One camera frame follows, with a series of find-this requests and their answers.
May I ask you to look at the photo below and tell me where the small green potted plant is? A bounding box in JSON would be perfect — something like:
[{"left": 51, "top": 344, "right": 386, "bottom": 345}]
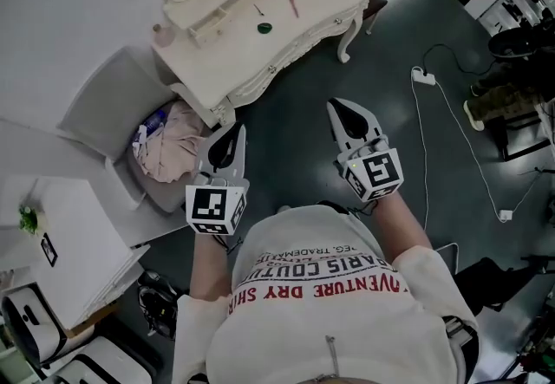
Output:
[{"left": 17, "top": 203, "right": 42, "bottom": 237}]

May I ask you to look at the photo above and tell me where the small black picture frame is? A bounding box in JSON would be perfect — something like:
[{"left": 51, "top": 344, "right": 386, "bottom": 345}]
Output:
[{"left": 40, "top": 232, "right": 60, "bottom": 269}]

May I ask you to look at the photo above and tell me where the white printed t-shirt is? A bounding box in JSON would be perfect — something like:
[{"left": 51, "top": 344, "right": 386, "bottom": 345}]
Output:
[{"left": 173, "top": 204, "right": 480, "bottom": 384}]

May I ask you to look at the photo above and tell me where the white cable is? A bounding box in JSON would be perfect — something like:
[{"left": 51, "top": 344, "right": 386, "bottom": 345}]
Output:
[
  {"left": 432, "top": 79, "right": 506, "bottom": 217},
  {"left": 409, "top": 81, "right": 431, "bottom": 232}
]

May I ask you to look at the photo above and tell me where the pink round-capped bottle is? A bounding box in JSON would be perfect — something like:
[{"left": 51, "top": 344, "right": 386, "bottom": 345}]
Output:
[{"left": 151, "top": 23, "right": 177, "bottom": 49}]

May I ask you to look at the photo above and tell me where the black round stool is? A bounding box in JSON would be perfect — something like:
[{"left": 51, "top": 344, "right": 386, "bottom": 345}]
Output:
[{"left": 487, "top": 24, "right": 550, "bottom": 61}]

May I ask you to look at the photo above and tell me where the person's left forearm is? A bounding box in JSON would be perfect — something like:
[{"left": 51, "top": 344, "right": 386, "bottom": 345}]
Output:
[{"left": 188, "top": 232, "right": 232, "bottom": 302}]

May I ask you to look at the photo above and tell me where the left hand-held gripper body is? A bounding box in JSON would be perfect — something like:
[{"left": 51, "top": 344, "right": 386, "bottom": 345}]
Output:
[{"left": 185, "top": 169, "right": 251, "bottom": 238}]

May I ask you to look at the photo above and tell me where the pink crumpled cloth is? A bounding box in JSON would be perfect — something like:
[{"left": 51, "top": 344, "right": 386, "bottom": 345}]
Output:
[{"left": 129, "top": 99, "right": 210, "bottom": 184}]

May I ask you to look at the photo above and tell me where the white black-trimmed case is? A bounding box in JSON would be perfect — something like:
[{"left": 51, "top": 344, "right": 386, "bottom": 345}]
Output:
[
  {"left": 0, "top": 282, "right": 69, "bottom": 368},
  {"left": 55, "top": 336, "right": 158, "bottom": 384}
]

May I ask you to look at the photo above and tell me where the black cable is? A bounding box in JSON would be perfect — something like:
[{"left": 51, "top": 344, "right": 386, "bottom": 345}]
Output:
[{"left": 422, "top": 42, "right": 496, "bottom": 76}]

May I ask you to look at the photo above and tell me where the grey bin with clothes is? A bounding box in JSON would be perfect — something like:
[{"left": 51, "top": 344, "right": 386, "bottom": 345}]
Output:
[{"left": 55, "top": 46, "right": 218, "bottom": 215}]

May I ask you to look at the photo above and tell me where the person's right forearm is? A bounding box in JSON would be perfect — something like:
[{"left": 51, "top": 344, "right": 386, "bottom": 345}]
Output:
[{"left": 370, "top": 193, "right": 434, "bottom": 263}]

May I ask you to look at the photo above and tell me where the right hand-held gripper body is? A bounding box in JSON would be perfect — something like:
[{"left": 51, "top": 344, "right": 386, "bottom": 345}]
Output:
[{"left": 333, "top": 135, "right": 405, "bottom": 204}]

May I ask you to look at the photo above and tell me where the cream ornate dressing table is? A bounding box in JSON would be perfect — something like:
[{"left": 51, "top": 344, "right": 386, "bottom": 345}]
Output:
[{"left": 151, "top": 0, "right": 379, "bottom": 128}]

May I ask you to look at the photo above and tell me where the white cabinet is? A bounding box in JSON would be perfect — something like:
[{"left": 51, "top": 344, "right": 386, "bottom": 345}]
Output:
[{"left": 0, "top": 176, "right": 151, "bottom": 331}]

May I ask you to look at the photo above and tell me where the blue plastic water bottle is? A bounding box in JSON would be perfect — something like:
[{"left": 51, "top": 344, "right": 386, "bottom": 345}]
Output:
[{"left": 138, "top": 109, "right": 168, "bottom": 136}]

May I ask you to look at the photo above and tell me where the white crumpled wrapper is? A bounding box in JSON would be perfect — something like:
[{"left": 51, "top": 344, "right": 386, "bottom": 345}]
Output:
[{"left": 131, "top": 124, "right": 149, "bottom": 158}]

